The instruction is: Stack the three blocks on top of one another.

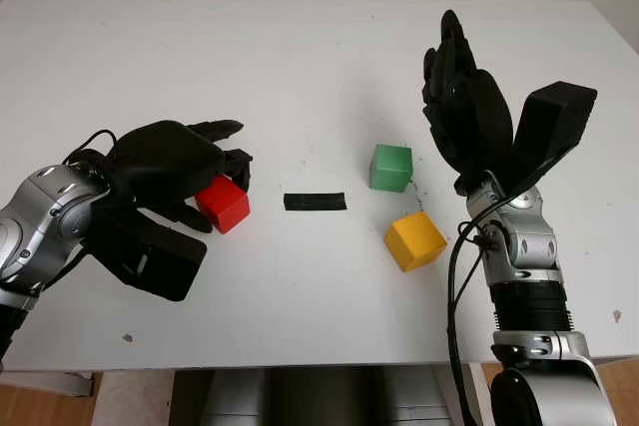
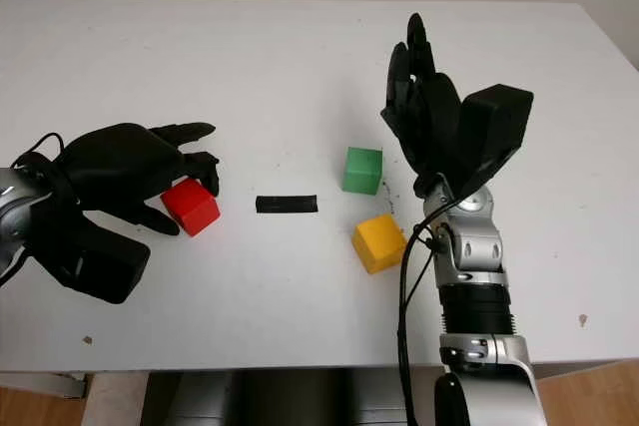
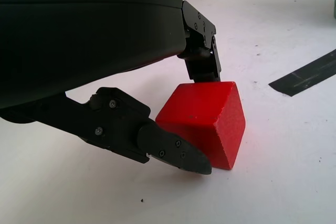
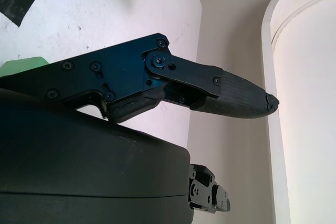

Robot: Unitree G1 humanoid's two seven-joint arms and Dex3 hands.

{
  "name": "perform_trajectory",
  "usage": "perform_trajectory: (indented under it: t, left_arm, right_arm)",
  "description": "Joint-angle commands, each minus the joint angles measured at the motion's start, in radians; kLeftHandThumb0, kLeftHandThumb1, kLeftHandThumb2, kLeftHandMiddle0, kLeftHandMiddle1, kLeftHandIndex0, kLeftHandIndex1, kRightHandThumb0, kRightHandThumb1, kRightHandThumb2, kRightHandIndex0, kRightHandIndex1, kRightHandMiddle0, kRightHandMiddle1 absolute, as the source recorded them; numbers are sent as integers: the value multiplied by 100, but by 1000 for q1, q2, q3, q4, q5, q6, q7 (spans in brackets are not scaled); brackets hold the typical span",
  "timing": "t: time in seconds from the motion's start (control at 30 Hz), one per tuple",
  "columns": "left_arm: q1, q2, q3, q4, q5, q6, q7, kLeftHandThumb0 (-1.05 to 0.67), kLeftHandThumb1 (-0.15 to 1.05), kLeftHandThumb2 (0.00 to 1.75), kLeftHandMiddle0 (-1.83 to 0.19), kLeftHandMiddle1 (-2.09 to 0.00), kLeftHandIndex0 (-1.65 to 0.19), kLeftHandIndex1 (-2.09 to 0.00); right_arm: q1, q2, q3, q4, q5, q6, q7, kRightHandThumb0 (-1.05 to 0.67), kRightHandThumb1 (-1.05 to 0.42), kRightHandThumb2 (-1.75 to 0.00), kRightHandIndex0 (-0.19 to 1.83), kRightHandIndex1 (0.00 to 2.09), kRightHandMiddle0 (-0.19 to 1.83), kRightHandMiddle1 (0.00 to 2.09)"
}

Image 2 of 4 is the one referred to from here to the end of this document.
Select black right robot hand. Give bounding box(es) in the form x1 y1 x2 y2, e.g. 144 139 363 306
379 12 468 198

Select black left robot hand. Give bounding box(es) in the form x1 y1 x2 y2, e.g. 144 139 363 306
52 121 222 237

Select green wooden block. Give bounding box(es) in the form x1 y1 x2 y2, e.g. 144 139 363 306
341 146 385 196

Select red wooden block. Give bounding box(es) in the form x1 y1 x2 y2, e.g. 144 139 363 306
160 178 222 238

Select yellow wooden block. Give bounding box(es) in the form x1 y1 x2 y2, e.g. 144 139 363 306
351 213 407 275

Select black tape strip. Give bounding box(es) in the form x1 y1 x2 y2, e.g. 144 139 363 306
255 193 320 215

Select grey robot torso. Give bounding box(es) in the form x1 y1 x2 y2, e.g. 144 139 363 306
142 369 440 426

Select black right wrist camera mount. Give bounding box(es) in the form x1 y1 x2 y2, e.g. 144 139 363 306
456 84 534 201

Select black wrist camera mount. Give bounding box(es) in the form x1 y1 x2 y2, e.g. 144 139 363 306
456 84 534 201
27 206 152 305

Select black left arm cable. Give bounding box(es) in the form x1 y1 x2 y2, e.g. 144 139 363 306
9 131 84 213

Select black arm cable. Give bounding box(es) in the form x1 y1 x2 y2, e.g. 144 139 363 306
396 191 480 426
9 131 84 213

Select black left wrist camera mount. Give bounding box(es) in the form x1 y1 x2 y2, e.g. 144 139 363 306
27 206 152 305

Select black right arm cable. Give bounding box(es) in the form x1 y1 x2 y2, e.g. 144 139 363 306
396 191 480 426

